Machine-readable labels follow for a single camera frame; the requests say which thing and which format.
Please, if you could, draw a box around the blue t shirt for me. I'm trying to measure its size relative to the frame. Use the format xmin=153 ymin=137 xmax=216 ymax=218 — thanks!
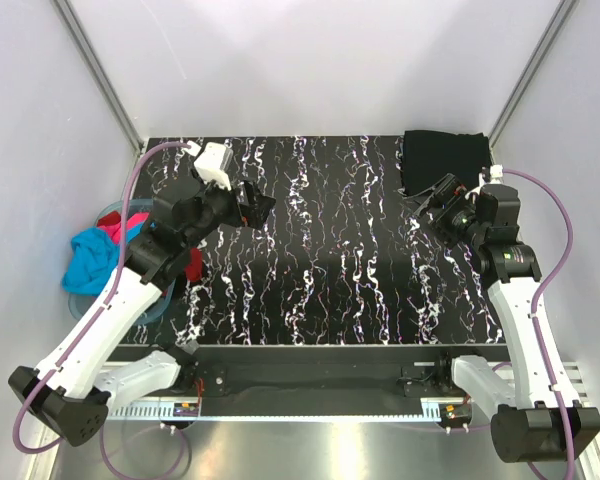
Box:
xmin=62 ymin=227 xmax=120 ymax=296

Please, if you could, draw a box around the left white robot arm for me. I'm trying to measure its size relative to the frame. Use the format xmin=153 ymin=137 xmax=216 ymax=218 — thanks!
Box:
xmin=8 ymin=178 xmax=276 ymax=447

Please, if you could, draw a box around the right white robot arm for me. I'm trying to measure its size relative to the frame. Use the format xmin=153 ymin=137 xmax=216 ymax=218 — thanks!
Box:
xmin=416 ymin=171 xmax=600 ymax=470

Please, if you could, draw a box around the folded black t shirt stack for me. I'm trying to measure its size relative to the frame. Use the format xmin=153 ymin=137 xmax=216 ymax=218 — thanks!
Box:
xmin=400 ymin=130 xmax=491 ymax=197

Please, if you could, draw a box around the dark red t shirt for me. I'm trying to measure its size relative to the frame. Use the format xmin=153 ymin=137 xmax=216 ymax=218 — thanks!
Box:
xmin=96 ymin=210 xmax=203 ymax=283

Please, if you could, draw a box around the clear blue plastic basket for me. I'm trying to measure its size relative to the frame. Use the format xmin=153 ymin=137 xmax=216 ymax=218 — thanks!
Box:
xmin=67 ymin=198 xmax=181 ymax=326

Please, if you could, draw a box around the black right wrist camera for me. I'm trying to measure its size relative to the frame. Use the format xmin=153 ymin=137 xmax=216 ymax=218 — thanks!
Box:
xmin=476 ymin=184 xmax=521 ymax=227

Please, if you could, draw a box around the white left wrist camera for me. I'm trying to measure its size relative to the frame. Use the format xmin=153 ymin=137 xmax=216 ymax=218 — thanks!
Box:
xmin=185 ymin=141 xmax=233 ymax=190

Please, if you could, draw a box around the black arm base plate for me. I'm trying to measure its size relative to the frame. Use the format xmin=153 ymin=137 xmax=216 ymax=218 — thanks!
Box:
xmin=154 ymin=345 xmax=507 ymax=398

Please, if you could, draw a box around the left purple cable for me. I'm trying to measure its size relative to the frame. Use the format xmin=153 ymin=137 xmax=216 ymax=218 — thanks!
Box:
xmin=12 ymin=140 xmax=201 ymax=480

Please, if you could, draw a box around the aluminium rail frame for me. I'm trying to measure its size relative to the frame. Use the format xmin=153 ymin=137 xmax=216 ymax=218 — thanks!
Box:
xmin=44 ymin=359 xmax=591 ymax=424

